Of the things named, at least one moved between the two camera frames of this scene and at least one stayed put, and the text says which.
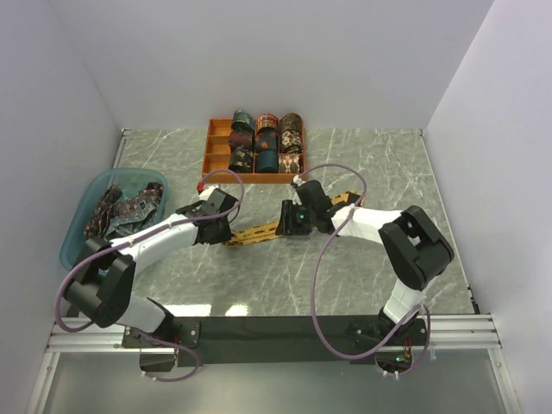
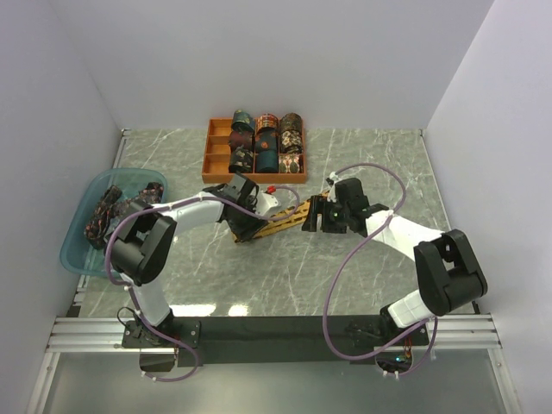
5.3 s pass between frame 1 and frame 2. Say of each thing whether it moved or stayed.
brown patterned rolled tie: stayed
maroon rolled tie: stayed
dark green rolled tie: stayed
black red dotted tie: stayed
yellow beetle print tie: moved
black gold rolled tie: stayed
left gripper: moved
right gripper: moved
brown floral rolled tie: stayed
